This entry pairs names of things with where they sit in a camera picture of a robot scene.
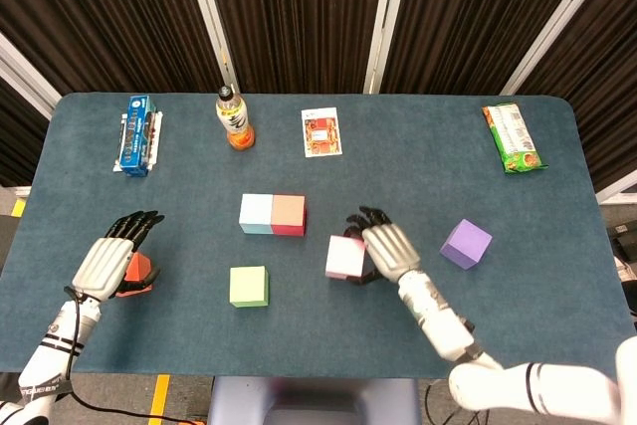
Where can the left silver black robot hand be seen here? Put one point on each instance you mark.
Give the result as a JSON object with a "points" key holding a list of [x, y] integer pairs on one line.
{"points": [[102, 263]]}

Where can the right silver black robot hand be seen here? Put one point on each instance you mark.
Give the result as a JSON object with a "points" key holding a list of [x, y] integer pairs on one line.
{"points": [[390, 248]]}

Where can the orange foam cube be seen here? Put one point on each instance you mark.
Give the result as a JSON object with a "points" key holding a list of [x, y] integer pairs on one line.
{"points": [[140, 266]]}

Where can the pink foam cube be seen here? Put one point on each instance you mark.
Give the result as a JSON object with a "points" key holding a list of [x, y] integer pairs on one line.
{"points": [[343, 256]]}

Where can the purple foam cube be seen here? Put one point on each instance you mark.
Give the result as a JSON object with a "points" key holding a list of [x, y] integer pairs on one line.
{"points": [[465, 243]]}

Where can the red foam cube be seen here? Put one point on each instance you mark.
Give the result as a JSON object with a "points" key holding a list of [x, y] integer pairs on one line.
{"points": [[288, 213]]}

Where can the light blue foam cube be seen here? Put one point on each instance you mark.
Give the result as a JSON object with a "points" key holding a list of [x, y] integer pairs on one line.
{"points": [[255, 213]]}

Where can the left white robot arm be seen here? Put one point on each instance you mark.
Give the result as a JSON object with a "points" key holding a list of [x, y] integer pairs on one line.
{"points": [[55, 355]]}

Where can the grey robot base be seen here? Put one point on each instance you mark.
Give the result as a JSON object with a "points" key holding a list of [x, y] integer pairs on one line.
{"points": [[313, 400]]}

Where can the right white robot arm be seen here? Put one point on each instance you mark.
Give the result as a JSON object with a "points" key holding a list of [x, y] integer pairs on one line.
{"points": [[448, 325]]}

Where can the teal table cloth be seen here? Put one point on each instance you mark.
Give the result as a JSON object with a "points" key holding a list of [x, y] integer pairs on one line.
{"points": [[318, 335]]}

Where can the blue cookie box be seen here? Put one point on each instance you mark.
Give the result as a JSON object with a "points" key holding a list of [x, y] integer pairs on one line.
{"points": [[137, 136]]}

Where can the red and white packet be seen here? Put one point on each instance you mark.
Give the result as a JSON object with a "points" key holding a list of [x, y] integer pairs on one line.
{"points": [[322, 132]]}

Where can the green foam cube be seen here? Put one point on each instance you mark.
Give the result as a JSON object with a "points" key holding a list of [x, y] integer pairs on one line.
{"points": [[248, 285]]}

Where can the dark brown pleated curtain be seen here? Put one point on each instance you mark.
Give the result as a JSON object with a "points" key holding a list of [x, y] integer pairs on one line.
{"points": [[99, 12], [298, 12], [468, 12], [17, 141], [607, 71]]}

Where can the yellow floor tape strip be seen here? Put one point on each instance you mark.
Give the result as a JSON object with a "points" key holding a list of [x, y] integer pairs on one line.
{"points": [[159, 400]]}

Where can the green snack bag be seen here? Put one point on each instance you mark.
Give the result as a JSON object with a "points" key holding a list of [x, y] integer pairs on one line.
{"points": [[512, 139]]}

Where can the orange drink bottle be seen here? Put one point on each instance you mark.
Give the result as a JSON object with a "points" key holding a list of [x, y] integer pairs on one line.
{"points": [[236, 121]]}

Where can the black box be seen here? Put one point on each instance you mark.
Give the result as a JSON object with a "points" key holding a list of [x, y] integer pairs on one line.
{"points": [[622, 246]]}

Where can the white partition post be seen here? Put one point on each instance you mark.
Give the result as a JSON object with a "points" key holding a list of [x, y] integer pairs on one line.
{"points": [[557, 17], [619, 192], [25, 74], [388, 17], [211, 17]]}

